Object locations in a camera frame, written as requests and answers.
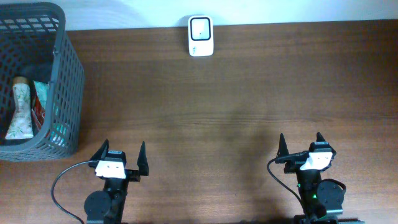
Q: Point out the green wet wipes pack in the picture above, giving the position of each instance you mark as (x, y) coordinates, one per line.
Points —
(40, 97)

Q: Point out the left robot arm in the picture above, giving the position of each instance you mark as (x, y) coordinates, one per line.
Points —
(107, 205)

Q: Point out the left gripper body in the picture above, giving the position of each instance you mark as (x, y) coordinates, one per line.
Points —
(132, 175)

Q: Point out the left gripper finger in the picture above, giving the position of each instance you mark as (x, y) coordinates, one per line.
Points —
(142, 162)
(101, 152)

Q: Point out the white floral cosmetic tube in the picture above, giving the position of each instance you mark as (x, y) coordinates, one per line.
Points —
(21, 122)

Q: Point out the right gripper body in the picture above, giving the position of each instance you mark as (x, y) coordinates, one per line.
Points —
(294, 162)

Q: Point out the orange snack bar wrapper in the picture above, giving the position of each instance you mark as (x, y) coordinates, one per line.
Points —
(38, 112)

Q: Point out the grey plastic mesh basket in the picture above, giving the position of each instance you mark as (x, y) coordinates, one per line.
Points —
(35, 45)

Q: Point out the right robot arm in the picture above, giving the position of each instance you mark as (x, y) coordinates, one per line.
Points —
(320, 199)

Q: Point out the small teal tissue pack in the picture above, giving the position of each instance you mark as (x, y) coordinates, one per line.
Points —
(58, 134)

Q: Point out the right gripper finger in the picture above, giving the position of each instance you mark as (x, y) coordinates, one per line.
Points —
(319, 137)
(282, 149)

